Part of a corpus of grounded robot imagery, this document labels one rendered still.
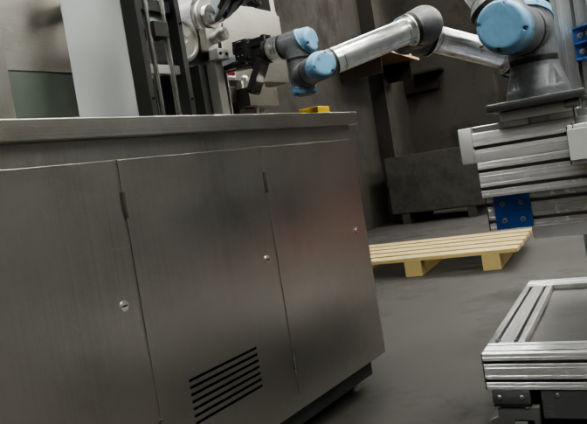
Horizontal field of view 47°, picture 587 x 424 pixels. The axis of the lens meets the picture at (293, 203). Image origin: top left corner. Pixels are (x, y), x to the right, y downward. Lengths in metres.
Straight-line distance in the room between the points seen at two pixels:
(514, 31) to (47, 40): 1.31
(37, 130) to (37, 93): 0.81
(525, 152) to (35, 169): 1.11
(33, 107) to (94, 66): 0.22
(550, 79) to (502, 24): 0.21
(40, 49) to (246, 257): 0.89
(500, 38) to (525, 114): 0.22
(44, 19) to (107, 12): 0.28
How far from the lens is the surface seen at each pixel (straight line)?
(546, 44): 1.77
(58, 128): 1.33
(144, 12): 1.81
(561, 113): 1.73
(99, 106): 1.98
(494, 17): 1.63
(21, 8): 2.15
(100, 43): 1.98
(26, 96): 2.08
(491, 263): 4.12
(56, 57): 2.17
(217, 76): 2.07
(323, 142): 2.07
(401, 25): 2.01
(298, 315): 1.88
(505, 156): 1.75
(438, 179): 7.50
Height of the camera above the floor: 0.72
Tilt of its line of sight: 2 degrees down
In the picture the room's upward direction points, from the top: 9 degrees counter-clockwise
